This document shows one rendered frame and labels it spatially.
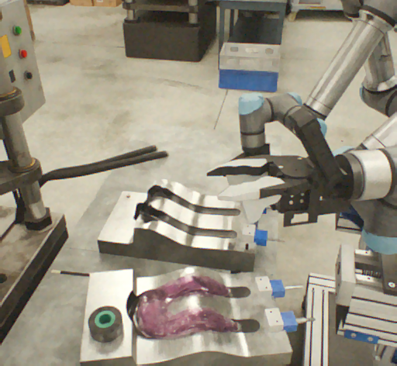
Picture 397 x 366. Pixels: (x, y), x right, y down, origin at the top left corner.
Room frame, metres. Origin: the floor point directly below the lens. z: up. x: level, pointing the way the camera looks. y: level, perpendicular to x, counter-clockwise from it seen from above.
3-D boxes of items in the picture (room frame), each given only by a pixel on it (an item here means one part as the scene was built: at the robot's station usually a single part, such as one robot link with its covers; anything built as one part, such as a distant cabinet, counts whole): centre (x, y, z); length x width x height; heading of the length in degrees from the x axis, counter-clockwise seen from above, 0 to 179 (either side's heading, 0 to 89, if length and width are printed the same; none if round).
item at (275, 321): (0.69, -0.24, 0.86); 0.13 x 0.05 x 0.05; 97
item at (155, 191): (1.06, 0.04, 0.92); 0.35 x 0.16 x 0.09; 80
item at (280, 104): (1.15, -0.26, 1.24); 0.11 x 0.11 x 0.08; 23
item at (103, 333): (0.63, 0.22, 0.93); 0.08 x 0.08 x 0.04
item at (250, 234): (0.96, -0.20, 0.89); 0.13 x 0.05 x 0.05; 80
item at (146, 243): (1.07, 0.05, 0.87); 0.50 x 0.26 x 0.14; 80
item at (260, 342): (0.71, 0.04, 0.86); 0.50 x 0.26 x 0.11; 97
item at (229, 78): (4.28, -0.53, 0.11); 0.61 x 0.41 x 0.22; 79
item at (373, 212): (0.56, -0.32, 1.33); 0.11 x 0.08 x 0.11; 11
